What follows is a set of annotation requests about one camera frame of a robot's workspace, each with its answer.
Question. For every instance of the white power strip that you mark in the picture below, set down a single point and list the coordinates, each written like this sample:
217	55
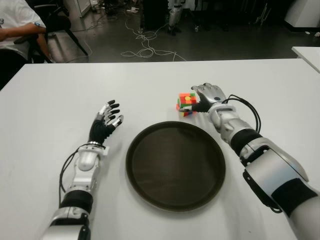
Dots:
133	10

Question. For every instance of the multicoloured Rubik's cube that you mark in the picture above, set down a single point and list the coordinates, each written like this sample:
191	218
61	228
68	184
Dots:
187	98

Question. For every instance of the person in white shirt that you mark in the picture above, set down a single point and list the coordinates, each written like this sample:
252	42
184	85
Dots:
15	22

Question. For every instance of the dark brown round plate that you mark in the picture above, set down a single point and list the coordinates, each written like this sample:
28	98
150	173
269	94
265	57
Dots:
175	167

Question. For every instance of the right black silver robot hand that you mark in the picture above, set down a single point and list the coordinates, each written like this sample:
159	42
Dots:
212	93

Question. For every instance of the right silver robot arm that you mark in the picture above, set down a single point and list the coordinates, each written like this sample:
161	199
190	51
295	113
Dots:
270	165

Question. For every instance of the black office chair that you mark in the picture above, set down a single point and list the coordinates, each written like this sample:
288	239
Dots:
58	23

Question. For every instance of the black cabinet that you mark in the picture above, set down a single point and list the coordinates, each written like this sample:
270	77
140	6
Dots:
155	12

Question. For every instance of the white column with black base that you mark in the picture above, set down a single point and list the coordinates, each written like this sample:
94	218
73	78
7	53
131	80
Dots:
302	12

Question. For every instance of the grey folding metal frame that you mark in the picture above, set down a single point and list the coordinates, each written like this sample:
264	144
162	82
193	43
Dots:
262	12

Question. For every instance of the white side table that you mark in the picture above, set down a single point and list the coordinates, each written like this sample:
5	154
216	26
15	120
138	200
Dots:
307	53

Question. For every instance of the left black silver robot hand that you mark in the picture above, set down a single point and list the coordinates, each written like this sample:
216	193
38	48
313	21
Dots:
100	130

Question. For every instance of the white low cabinet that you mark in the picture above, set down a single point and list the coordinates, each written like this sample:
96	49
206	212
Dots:
85	7

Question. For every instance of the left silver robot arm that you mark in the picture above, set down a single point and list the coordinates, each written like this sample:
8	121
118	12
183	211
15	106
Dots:
86	162

